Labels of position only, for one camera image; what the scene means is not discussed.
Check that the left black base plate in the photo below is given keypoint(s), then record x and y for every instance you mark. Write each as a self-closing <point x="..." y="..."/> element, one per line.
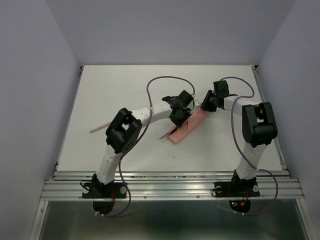
<point x="114" y="190"/>

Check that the pink handled knife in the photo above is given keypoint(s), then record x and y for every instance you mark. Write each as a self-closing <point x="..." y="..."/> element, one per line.
<point x="172" y="131"/>

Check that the pink cloth napkin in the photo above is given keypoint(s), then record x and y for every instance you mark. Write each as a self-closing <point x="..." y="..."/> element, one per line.
<point x="194" y="121"/>

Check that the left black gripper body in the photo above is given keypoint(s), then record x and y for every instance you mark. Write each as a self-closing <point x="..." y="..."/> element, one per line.
<point x="185" y="109"/>

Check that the pink handled fork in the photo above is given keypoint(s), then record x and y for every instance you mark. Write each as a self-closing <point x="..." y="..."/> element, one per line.
<point x="100" y="127"/>

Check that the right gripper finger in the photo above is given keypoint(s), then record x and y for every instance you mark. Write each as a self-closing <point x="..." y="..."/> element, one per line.
<point x="213" y="106"/>
<point x="208" y="102"/>

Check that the aluminium rail frame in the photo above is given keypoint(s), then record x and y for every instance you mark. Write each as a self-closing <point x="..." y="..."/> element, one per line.
<point x="171" y="185"/>

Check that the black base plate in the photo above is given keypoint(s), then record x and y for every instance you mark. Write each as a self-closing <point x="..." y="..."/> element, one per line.
<point x="114" y="190"/>
<point x="229" y="189"/>

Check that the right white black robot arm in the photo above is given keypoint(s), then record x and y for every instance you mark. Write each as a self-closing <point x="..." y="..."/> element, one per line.
<point x="258" y="124"/>

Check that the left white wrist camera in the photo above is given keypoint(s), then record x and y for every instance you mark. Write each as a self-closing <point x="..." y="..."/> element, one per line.
<point x="197" y="103"/>

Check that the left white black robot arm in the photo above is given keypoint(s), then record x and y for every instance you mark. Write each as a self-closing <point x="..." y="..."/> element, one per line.
<point x="124" y="130"/>

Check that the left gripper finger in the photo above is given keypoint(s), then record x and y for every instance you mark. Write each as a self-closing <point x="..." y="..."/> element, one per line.
<point x="184" y="114"/>
<point x="176" y="119"/>

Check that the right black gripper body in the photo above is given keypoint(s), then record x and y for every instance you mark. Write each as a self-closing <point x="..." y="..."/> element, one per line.
<point x="214" y="96"/>

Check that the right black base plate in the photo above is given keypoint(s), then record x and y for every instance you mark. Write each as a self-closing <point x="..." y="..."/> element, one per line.
<point x="229" y="189"/>

